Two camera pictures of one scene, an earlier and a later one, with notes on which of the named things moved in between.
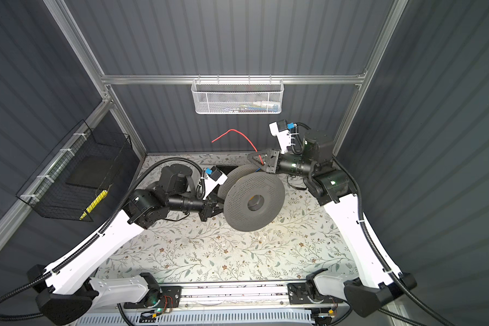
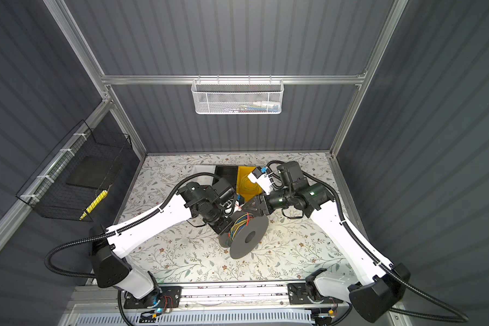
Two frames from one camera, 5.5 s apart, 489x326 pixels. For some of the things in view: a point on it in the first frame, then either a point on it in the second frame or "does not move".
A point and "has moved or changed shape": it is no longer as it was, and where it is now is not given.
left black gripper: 210,208 → 224,227
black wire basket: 73,183 does not move
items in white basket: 257,107 does not move
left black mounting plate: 166,297 does not move
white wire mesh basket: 238,96 does not move
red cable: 235,130 → 248,217
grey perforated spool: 251,200 has moved or changed shape
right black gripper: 272,157 → 259,204
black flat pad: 91,171 does not move
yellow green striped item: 97,200 does not move
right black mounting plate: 298,294 does not move
